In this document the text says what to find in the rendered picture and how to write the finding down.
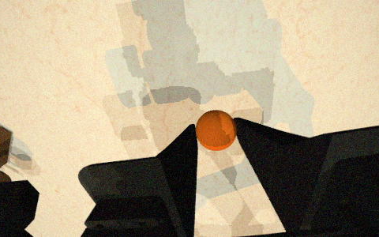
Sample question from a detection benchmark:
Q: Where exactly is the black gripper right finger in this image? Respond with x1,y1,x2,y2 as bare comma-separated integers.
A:
234,117,379,232

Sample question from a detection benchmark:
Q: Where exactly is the orange ball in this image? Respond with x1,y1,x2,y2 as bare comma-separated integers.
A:
196,110,237,151

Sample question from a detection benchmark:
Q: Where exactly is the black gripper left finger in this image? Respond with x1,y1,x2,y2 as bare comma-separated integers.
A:
78,124,198,237

